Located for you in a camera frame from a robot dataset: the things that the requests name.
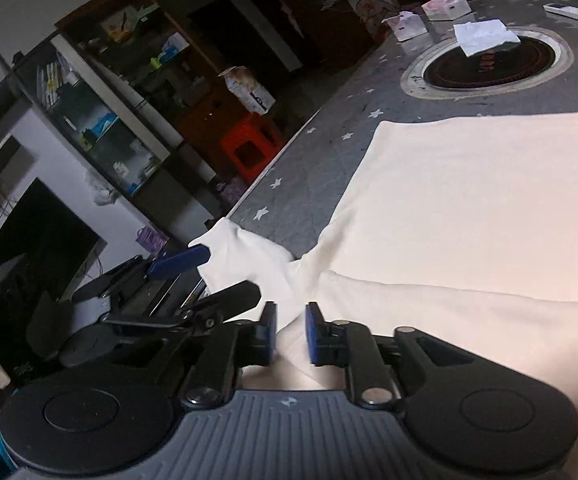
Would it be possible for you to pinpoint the floral fabric basket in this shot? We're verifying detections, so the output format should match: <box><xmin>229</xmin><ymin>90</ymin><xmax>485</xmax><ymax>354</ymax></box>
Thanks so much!
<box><xmin>355</xmin><ymin>0</ymin><xmax>400</xmax><ymax>44</ymax></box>

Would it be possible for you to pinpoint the white paper bag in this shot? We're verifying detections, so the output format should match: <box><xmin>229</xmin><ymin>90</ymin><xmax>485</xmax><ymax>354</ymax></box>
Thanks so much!
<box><xmin>219</xmin><ymin>66</ymin><xmax>276</xmax><ymax>115</ymax></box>

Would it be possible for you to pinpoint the cream garment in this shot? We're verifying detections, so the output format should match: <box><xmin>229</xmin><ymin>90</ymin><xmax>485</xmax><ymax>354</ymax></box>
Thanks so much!
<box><xmin>188</xmin><ymin>102</ymin><xmax>578</xmax><ymax>480</ymax></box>

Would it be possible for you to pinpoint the white remote control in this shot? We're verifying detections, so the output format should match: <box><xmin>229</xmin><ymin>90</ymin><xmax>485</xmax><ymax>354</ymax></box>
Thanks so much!
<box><xmin>543</xmin><ymin>3</ymin><xmax>578</xmax><ymax>21</ymax></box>

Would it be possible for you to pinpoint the white pink tissue box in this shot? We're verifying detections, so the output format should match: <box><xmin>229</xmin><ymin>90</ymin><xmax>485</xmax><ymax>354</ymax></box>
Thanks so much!
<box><xmin>421</xmin><ymin>0</ymin><xmax>472</xmax><ymax>22</ymax></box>

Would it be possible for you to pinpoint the red plastic stool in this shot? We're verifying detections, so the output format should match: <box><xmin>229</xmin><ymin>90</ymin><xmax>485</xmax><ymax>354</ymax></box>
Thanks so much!
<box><xmin>219</xmin><ymin>114</ymin><xmax>284</xmax><ymax>184</ymax></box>

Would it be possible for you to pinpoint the dark wooden shelf cabinet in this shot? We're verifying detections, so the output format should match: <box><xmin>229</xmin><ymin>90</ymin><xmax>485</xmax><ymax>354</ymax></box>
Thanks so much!
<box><xmin>4</xmin><ymin>0</ymin><xmax>225</xmax><ymax>223</ymax></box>

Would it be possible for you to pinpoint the black television screen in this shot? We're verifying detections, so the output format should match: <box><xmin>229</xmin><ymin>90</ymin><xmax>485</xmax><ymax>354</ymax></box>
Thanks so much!
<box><xmin>0</xmin><ymin>179</ymin><xmax>100</xmax><ymax>340</ymax></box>

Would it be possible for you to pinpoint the round black induction cooktop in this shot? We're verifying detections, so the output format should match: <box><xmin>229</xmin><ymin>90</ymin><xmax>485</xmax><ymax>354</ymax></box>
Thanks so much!
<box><xmin>400</xmin><ymin>26</ymin><xmax>575</xmax><ymax>101</ymax></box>

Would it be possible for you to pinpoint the small white pink tissue pack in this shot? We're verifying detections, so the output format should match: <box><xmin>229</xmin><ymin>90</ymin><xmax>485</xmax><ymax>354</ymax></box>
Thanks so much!
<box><xmin>381</xmin><ymin>11</ymin><xmax>428</xmax><ymax>42</ymax></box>

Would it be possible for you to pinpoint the white paper on cooktop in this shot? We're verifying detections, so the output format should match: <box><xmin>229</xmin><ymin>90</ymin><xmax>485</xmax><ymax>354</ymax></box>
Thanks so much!
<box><xmin>454</xmin><ymin>20</ymin><xmax>521</xmax><ymax>58</ymax></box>

